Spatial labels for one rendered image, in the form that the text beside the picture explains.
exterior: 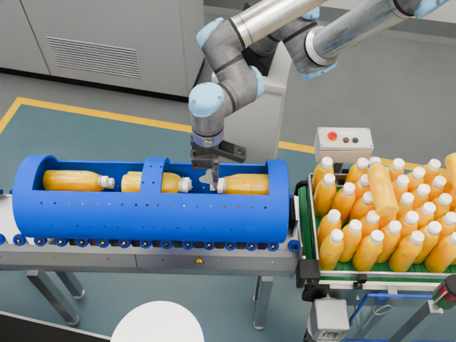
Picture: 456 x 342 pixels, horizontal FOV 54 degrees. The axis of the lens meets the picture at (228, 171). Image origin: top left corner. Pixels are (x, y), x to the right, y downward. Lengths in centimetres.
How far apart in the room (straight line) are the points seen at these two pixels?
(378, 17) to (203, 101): 61
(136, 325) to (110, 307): 118
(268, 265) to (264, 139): 72
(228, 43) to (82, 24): 209
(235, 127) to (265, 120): 16
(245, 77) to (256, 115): 86
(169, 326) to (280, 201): 50
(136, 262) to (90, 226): 29
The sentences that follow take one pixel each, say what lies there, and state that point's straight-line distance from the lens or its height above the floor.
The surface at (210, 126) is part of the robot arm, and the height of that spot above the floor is 151.
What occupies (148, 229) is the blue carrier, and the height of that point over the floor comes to 112.
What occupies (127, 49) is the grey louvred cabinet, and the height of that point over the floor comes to 46.
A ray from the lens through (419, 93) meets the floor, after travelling 377.
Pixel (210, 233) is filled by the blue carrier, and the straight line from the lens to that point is 146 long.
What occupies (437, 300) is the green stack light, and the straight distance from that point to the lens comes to 141.
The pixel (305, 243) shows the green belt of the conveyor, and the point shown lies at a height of 89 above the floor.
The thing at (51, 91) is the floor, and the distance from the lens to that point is 373.
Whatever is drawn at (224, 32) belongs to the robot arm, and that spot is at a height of 167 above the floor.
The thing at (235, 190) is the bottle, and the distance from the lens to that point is 146.
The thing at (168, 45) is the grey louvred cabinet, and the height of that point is 54.
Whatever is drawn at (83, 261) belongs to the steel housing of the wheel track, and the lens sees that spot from 177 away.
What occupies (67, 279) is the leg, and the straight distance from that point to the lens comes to 245.
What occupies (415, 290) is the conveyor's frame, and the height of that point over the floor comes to 89.
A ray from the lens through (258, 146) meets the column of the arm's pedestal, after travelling 223.
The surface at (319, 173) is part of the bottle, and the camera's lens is 168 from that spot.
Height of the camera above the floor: 239
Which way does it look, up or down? 53 degrees down
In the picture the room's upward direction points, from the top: straight up
